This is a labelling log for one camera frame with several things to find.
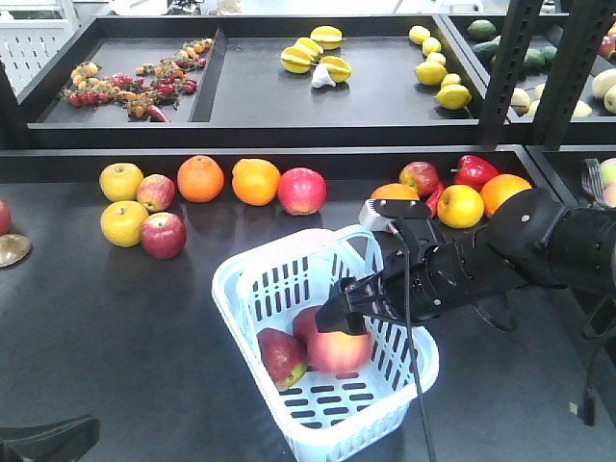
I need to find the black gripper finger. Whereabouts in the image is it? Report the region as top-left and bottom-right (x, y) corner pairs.
(1, 416), (100, 461)

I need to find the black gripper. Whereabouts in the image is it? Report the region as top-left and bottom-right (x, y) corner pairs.
(315, 218), (496, 336)

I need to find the red yellow apple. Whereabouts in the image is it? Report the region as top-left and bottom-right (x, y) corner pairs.
(307, 331), (372, 374)

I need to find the light blue plastic basket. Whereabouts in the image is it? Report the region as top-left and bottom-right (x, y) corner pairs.
(212, 224), (439, 461)

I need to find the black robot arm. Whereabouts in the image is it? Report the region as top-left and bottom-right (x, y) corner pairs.
(316, 189), (615, 335)

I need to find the orange middle right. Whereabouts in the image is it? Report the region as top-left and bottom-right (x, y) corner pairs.
(370, 183), (420, 200)

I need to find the black wood produce display table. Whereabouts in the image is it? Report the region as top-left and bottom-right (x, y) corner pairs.
(1, 146), (615, 461)

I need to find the pink red apple back row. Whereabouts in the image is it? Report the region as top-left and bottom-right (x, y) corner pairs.
(277, 167), (327, 216)

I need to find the small red chili pepper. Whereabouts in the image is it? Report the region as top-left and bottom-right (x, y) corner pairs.
(425, 183), (445, 218)

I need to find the red green apple back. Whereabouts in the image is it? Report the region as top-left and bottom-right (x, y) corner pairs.
(398, 161), (440, 197)

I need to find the red bell pepper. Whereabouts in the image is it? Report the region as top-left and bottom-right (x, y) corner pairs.
(451, 155), (500, 192)

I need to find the orange far right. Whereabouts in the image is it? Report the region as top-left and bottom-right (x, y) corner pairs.
(479, 173), (532, 218)

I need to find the orange back row left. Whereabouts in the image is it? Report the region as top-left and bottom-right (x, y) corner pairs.
(177, 155), (225, 203)

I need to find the dark red apple left group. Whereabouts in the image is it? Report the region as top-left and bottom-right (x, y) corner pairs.
(140, 212), (187, 260)

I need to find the small pink apple back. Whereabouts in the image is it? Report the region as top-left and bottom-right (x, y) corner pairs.
(137, 173), (176, 213)

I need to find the white garlic bulb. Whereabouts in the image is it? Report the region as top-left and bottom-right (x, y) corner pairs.
(311, 64), (337, 89)

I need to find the lemon pile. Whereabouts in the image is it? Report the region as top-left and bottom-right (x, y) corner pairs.
(408, 25), (472, 111)

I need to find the red apple far corner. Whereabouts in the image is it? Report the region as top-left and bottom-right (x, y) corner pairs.
(0, 199), (12, 236)

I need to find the black upper display shelf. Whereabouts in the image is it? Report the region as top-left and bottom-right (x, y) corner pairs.
(18, 13), (616, 148)

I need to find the yellow starfruit pile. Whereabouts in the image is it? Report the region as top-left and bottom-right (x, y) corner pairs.
(280, 25), (352, 84)

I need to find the yellow apple back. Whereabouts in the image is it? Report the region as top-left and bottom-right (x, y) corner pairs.
(99, 163), (143, 202)

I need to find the pale peach front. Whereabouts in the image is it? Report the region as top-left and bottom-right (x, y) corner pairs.
(603, 182), (616, 208)

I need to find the pale peach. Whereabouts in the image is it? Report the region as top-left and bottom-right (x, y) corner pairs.
(603, 182), (616, 208)
(600, 157), (616, 188)

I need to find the pale peach back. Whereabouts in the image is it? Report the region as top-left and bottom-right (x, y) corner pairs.
(600, 157), (616, 188)

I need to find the cherry tomato vine pile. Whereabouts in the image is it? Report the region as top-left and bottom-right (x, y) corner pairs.
(58, 38), (215, 123)

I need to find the avocado pile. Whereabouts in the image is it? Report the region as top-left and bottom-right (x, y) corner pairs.
(466, 18), (559, 73)

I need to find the pale pear pile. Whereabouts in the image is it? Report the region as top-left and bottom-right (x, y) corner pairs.
(510, 68), (615, 119)

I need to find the mango and apple pile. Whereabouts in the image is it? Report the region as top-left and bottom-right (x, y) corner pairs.
(598, 23), (616, 60)

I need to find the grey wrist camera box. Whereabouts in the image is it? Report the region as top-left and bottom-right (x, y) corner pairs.
(358, 197), (433, 235)

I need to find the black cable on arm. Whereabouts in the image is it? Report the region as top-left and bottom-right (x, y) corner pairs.
(389, 218), (438, 462)

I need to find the black shelf upright post right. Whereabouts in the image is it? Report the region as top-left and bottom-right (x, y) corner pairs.
(531, 1), (615, 146)

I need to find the black shelf upright post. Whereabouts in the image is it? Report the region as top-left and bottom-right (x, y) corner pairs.
(477, 1), (541, 148)
(531, 1), (615, 146)

